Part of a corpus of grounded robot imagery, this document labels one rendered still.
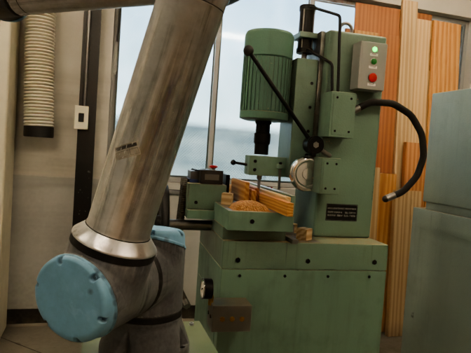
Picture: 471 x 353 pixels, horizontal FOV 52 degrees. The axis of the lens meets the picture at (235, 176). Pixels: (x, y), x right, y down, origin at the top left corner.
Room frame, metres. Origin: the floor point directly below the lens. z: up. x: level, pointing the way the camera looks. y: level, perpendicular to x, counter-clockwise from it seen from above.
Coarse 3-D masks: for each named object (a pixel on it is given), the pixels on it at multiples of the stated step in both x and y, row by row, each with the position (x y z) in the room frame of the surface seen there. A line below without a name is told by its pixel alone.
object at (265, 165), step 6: (246, 156) 1.74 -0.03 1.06; (252, 156) 1.70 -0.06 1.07; (258, 156) 1.70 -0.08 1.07; (264, 156) 1.71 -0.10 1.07; (270, 156) 1.72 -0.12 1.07; (246, 162) 1.73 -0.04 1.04; (252, 162) 1.70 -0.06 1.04; (258, 162) 1.70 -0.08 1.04; (264, 162) 1.71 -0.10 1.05; (270, 162) 1.71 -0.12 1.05; (276, 162) 1.72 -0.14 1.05; (282, 162) 1.72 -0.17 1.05; (246, 168) 1.73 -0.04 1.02; (252, 168) 1.70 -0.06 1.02; (258, 168) 1.70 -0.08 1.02; (264, 168) 1.71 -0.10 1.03; (270, 168) 1.71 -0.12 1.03; (276, 168) 1.72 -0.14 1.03; (252, 174) 1.70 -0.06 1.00; (258, 174) 1.70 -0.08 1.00; (264, 174) 1.71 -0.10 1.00; (270, 174) 1.71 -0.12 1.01; (276, 174) 1.72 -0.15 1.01; (282, 174) 1.72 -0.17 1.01
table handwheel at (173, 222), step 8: (168, 192) 1.59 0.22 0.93; (168, 200) 1.56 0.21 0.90; (160, 208) 1.70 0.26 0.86; (168, 208) 1.54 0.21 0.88; (160, 216) 1.65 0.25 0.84; (168, 216) 1.53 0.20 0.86; (160, 224) 1.63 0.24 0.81; (168, 224) 1.53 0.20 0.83; (176, 224) 1.65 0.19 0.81; (184, 224) 1.66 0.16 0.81; (192, 224) 1.67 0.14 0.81; (200, 224) 1.67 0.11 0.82; (208, 224) 1.68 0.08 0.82
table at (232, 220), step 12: (216, 204) 1.64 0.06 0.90; (192, 216) 1.63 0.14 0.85; (204, 216) 1.64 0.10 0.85; (216, 216) 1.62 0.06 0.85; (228, 216) 1.44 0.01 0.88; (240, 216) 1.45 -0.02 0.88; (252, 216) 1.46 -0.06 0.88; (264, 216) 1.47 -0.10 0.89; (276, 216) 1.48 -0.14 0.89; (288, 216) 1.49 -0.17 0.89; (228, 228) 1.44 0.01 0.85; (240, 228) 1.45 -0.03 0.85; (252, 228) 1.46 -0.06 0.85; (264, 228) 1.47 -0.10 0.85; (276, 228) 1.48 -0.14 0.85; (288, 228) 1.49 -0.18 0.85
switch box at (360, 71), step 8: (360, 48) 1.64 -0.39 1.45; (368, 48) 1.64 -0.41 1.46; (384, 48) 1.66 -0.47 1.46; (360, 56) 1.64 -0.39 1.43; (368, 56) 1.64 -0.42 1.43; (384, 56) 1.66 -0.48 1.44; (352, 64) 1.69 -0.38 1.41; (360, 64) 1.64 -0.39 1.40; (368, 64) 1.64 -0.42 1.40; (376, 64) 1.65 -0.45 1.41; (384, 64) 1.66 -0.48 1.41; (352, 72) 1.68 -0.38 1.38; (360, 72) 1.64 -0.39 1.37; (368, 72) 1.64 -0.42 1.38; (376, 72) 1.65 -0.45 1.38; (384, 72) 1.66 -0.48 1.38; (352, 80) 1.68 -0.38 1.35; (360, 80) 1.64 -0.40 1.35; (368, 80) 1.64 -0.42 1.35; (376, 80) 1.65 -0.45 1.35; (384, 80) 1.66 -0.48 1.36; (352, 88) 1.67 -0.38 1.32; (360, 88) 1.64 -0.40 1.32; (368, 88) 1.65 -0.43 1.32; (376, 88) 1.65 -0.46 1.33
